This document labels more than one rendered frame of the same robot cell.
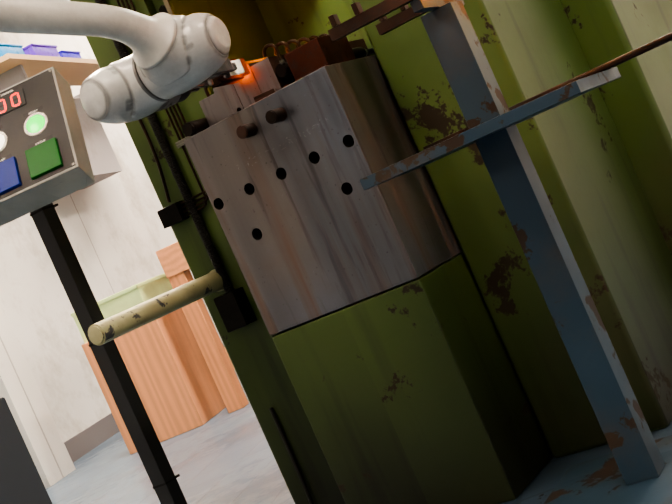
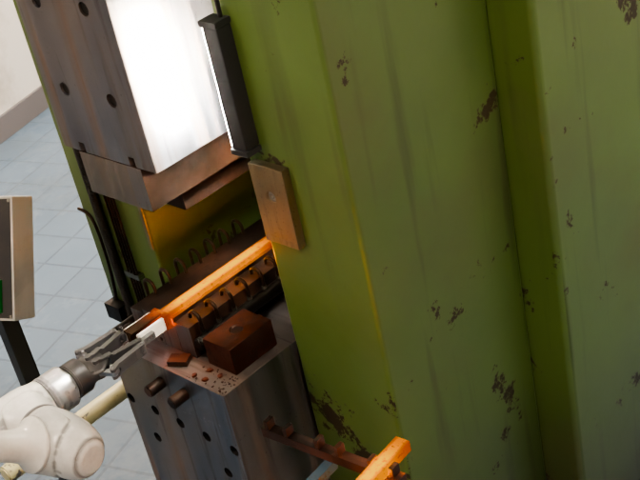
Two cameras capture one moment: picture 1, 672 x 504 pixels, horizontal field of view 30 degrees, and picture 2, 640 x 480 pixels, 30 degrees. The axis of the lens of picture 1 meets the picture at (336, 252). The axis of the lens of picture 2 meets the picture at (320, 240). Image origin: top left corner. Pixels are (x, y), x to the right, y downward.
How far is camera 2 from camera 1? 2.04 m
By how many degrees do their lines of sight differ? 33
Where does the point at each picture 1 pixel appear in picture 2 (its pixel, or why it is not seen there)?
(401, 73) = (313, 372)
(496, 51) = (392, 422)
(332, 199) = (216, 468)
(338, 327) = not seen: outside the picture
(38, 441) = not seen: hidden behind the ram
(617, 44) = (558, 344)
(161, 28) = (33, 454)
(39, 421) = not seen: hidden behind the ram
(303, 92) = (204, 396)
